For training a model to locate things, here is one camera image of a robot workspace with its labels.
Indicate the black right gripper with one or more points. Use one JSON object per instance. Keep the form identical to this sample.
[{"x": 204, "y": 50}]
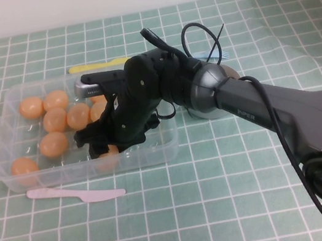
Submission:
[{"x": 127, "y": 123}]

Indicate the tan plastic egg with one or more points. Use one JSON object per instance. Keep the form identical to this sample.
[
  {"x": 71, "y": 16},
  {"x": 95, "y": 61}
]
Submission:
[
  {"x": 55, "y": 120},
  {"x": 107, "y": 162},
  {"x": 54, "y": 145},
  {"x": 97, "y": 111},
  {"x": 78, "y": 117},
  {"x": 31, "y": 108},
  {"x": 25, "y": 169},
  {"x": 55, "y": 100},
  {"x": 96, "y": 99}
]

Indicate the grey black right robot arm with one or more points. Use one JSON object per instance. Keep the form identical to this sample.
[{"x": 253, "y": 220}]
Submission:
[{"x": 286, "y": 104}]

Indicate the clear plastic egg box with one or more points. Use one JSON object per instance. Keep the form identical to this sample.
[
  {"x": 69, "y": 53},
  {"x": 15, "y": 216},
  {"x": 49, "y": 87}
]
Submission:
[{"x": 154, "y": 153}]

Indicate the pink plastic knife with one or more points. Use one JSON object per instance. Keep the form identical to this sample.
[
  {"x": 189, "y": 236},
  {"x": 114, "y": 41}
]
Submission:
[{"x": 68, "y": 193}]

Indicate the yellow plastic knife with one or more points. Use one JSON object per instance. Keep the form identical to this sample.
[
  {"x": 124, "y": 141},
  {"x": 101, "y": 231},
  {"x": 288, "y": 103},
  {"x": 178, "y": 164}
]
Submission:
[{"x": 92, "y": 66}]

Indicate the green checked tablecloth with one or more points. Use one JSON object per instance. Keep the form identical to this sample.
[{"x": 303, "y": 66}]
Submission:
[{"x": 193, "y": 199}]

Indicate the blue plastic fork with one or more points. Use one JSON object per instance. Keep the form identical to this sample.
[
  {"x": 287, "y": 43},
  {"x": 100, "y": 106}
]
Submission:
[{"x": 204, "y": 55}]

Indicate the blue-grey bowl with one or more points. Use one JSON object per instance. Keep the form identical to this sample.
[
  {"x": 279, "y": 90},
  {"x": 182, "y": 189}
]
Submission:
[{"x": 232, "y": 71}]

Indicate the black zip tie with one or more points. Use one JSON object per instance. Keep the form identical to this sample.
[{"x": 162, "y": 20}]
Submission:
[{"x": 217, "y": 38}]

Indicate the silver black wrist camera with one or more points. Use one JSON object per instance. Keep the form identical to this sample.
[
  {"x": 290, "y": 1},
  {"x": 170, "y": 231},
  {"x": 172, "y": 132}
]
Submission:
[{"x": 85, "y": 90}]

